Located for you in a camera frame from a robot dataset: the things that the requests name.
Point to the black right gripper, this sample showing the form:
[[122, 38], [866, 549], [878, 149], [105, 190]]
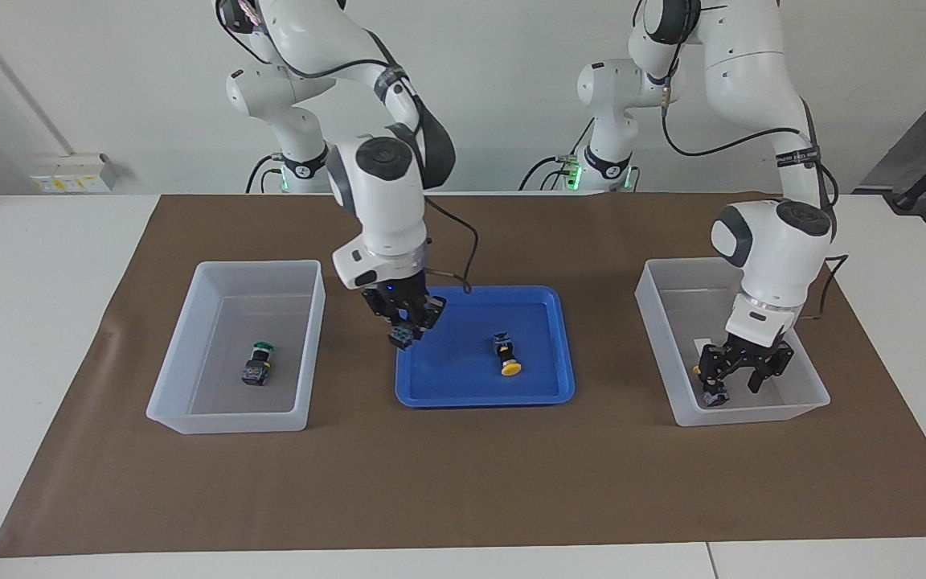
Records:
[[403, 297]]

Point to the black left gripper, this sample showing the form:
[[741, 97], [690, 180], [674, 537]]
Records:
[[752, 354]]

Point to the green push button switch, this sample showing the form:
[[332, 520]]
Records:
[[401, 338], [256, 368]]

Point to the yellow push button switch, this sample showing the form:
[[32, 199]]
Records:
[[506, 354], [716, 397]]

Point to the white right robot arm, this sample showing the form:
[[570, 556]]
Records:
[[387, 201]]

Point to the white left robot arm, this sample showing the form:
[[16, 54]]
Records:
[[776, 257]]

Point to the white paper label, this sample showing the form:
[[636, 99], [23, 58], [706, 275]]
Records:
[[700, 344]]

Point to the translucent white plastic box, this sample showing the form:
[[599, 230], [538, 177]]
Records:
[[190, 362], [801, 378]]

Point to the blue plastic tray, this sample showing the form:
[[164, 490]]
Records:
[[479, 386]]

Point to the brown paper mat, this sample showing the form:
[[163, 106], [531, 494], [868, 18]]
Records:
[[471, 482]]

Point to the wall power socket strip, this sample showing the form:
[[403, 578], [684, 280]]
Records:
[[73, 173]]

